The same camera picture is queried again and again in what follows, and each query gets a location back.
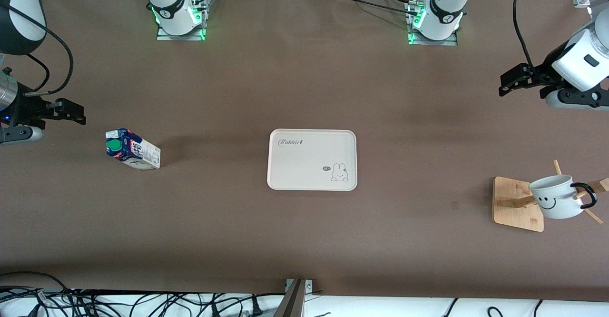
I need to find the wooden mug tree stand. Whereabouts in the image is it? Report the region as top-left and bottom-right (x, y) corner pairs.
(492, 160), (609, 233)

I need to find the small metal bracket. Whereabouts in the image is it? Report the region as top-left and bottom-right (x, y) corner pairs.
(285, 279), (314, 293)

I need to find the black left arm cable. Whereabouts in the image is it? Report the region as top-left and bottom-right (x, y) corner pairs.
(513, 0), (540, 72)

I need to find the white smiley mug black handle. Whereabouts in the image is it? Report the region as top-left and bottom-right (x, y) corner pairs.
(529, 175), (598, 220)

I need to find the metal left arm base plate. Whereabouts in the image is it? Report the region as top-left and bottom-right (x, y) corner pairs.
(407, 0), (458, 46)

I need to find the cream rabbit print tray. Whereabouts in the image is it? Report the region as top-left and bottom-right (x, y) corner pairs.
(267, 129), (357, 192)

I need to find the blue milk carton green cap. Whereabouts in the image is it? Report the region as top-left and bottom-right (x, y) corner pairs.
(105, 128), (161, 170)

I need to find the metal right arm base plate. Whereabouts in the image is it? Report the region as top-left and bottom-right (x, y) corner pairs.
(156, 3), (207, 41)

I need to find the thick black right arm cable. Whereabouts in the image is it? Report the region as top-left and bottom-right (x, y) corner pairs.
(0, 0), (75, 95)

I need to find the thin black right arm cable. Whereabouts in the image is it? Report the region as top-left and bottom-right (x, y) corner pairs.
(26, 53), (51, 93)

